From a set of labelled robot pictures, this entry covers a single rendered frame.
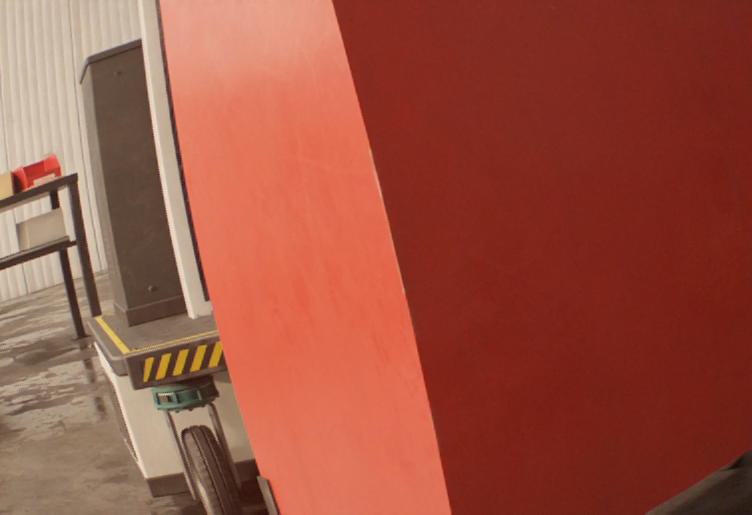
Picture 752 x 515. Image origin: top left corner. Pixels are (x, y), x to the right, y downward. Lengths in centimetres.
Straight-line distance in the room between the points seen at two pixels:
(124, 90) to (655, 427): 152
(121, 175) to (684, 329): 146
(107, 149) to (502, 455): 148
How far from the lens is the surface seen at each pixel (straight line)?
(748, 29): 123
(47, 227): 570
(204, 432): 204
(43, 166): 630
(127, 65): 240
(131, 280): 238
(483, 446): 100
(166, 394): 202
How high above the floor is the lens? 52
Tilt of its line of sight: 5 degrees down
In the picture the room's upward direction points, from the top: 13 degrees counter-clockwise
